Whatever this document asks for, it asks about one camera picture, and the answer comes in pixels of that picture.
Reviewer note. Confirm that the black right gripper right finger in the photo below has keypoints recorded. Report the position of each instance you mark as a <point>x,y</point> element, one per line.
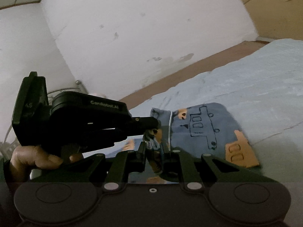
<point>181,167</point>

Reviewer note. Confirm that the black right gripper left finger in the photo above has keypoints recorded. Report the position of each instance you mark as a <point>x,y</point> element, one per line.
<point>124,163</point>

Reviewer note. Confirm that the blue pants with orange trucks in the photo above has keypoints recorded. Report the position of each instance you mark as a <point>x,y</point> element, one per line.
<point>202,129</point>

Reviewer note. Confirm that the person's left hand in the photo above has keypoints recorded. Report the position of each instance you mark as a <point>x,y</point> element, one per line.
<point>25,159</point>

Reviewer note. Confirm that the light blue bedspread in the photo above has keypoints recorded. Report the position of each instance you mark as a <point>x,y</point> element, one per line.
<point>263,92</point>

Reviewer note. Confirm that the wooden wardrobe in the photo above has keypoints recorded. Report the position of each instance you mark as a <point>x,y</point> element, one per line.
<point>276,19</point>

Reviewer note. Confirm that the brown wooden bed frame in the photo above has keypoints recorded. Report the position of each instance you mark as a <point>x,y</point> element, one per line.
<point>205,65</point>

